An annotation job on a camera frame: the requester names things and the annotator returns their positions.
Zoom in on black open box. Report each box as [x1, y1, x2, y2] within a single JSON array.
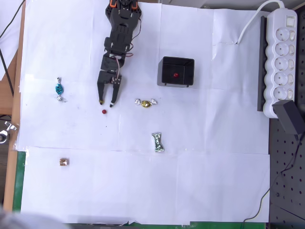
[[157, 56, 195, 88]]

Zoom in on gold foil wrapped candy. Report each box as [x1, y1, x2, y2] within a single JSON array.
[[134, 97, 158, 109]]

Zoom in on blue foil wrapped candy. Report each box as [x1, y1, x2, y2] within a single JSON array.
[[54, 76, 68, 103]]

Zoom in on silver green candy packet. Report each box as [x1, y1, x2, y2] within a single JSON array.
[[151, 132, 165, 153]]

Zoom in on white taped paper sheets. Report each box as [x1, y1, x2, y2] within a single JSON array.
[[18, 0, 271, 225]]

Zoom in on metal clamp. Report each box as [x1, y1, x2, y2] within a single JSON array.
[[0, 121, 19, 144]]

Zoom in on green cutting mat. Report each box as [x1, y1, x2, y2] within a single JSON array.
[[12, 150, 266, 229]]

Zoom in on dark grey bar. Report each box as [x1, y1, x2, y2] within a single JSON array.
[[256, 15, 268, 112]]

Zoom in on blurred grey round object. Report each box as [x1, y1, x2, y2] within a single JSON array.
[[0, 204, 66, 229]]

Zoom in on white power strip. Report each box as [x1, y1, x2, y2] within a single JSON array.
[[263, 9, 298, 118]]

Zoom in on black power adapter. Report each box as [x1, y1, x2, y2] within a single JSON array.
[[272, 100, 305, 135]]

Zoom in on black pegboard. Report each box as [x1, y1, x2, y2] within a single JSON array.
[[268, 9, 305, 229]]

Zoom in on red white gripper servo wire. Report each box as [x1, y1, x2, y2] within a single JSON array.
[[111, 55, 122, 82]]

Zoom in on thick black cable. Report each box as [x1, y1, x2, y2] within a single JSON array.
[[0, 49, 14, 97]]

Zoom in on white power strip cable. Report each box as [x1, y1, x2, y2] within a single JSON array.
[[235, 0, 285, 45]]

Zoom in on thin black adapter cable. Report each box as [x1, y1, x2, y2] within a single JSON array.
[[240, 133, 302, 229]]

